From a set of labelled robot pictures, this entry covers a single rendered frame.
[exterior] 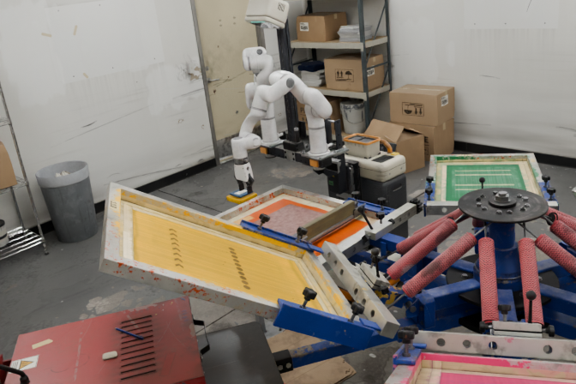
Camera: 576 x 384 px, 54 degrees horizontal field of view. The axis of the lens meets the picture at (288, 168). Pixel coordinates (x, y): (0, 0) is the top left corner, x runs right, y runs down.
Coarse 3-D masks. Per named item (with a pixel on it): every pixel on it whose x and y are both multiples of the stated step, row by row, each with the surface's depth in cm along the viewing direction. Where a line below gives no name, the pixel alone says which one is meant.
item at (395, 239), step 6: (390, 234) 245; (372, 240) 247; (378, 240) 244; (384, 240) 242; (390, 240) 240; (396, 240) 239; (402, 240) 239; (378, 246) 245; (390, 246) 240; (396, 252) 239
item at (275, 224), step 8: (256, 216) 299; (256, 224) 290; (264, 224) 289; (272, 224) 288; (280, 224) 287; (288, 224) 286; (288, 232) 277; (296, 232) 276; (320, 240) 266; (328, 240) 265; (336, 240) 264
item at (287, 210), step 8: (280, 200) 317; (288, 200) 315; (264, 208) 308; (272, 208) 307; (280, 208) 305; (288, 208) 304; (296, 208) 303; (304, 208) 302; (312, 208) 301; (320, 208) 300; (272, 216) 297; (280, 216) 296; (288, 216) 295; (296, 216) 294; (304, 216) 293; (312, 216) 292; (296, 224) 285; (304, 224) 284; (352, 224) 278; (360, 224) 277; (336, 232) 271; (344, 232) 270; (352, 232) 269
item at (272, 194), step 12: (276, 192) 321; (288, 192) 322; (300, 192) 315; (240, 204) 308; (252, 204) 310; (324, 204) 304; (336, 204) 297; (216, 216) 296; (228, 216) 299; (372, 216) 282
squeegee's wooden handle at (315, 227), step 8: (336, 208) 272; (344, 208) 274; (352, 208) 278; (320, 216) 266; (328, 216) 266; (336, 216) 270; (344, 216) 275; (312, 224) 259; (320, 224) 263; (328, 224) 267; (312, 232) 260; (320, 232) 264
